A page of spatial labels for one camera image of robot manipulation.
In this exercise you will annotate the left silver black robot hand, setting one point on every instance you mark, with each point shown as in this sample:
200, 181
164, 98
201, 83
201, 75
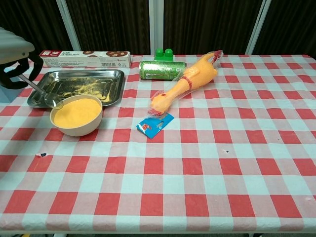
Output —
12, 47

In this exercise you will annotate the silver metal spoon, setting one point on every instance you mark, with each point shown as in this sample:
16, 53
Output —
53, 101

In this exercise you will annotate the rectangular stainless steel tray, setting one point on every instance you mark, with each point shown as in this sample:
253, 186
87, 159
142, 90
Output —
98, 84

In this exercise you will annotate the beige bowl of yellow powder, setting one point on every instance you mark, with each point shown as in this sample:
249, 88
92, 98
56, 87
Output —
76, 116

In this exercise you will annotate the dark fabric partition panel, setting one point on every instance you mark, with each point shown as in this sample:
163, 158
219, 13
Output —
111, 24
32, 22
209, 24
288, 24

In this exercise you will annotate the light blue cube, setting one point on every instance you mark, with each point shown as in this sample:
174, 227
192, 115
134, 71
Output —
10, 95

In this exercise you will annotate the long white red wrap box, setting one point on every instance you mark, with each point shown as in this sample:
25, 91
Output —
86, 60

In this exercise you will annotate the green drink can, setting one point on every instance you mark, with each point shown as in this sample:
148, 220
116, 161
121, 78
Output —
160, 70

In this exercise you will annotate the green toy building brick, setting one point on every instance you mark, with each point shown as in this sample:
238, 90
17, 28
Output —
163, 54

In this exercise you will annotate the small blue packet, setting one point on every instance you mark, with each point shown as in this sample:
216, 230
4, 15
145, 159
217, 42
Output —
154, 126

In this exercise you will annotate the yellow rubber chicken toy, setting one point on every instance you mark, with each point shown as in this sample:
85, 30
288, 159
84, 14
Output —
197, 74

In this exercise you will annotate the red white checkered tablecloth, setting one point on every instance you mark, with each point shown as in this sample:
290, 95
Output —
197, 172

